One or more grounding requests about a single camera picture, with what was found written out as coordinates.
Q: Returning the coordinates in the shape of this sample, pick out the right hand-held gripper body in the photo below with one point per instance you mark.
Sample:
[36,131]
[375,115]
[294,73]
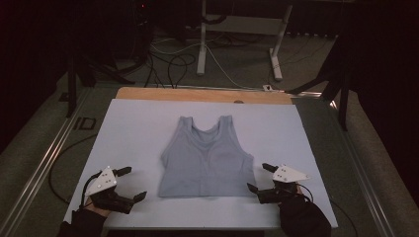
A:
[287,174]

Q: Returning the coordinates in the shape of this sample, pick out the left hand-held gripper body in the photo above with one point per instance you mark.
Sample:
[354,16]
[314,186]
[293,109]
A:
[104,183]

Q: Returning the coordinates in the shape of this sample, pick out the grey-blue tank top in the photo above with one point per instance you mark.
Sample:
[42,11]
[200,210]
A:
[206,164]

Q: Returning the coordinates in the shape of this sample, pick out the person's left hand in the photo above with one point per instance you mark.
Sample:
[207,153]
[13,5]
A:
[95,208]

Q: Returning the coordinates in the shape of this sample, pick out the person's right hand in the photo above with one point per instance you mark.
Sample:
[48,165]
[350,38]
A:
[298,205]

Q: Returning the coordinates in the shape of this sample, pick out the white foam board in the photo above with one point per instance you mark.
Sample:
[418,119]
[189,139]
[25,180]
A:
[131,131]

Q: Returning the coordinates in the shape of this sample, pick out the black floor tape marker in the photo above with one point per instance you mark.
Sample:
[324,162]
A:
[85,123]

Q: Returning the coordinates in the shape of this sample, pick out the small white power socket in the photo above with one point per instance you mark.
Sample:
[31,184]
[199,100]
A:
[267,88]

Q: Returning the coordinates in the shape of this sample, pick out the black metal stand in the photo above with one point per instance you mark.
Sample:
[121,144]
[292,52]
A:
[71,85]
[342,98]

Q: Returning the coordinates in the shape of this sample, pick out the wooden table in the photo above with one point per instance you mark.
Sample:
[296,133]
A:
[197,95]

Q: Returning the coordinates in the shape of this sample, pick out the dark equipment tower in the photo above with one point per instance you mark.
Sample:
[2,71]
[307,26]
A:
[142,29]

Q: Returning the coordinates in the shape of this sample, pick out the aluminium floor rail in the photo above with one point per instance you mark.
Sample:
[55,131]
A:
[365,184]
[39,174]

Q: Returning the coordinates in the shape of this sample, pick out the white metal desk frame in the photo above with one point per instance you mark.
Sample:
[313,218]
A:
[243,24]

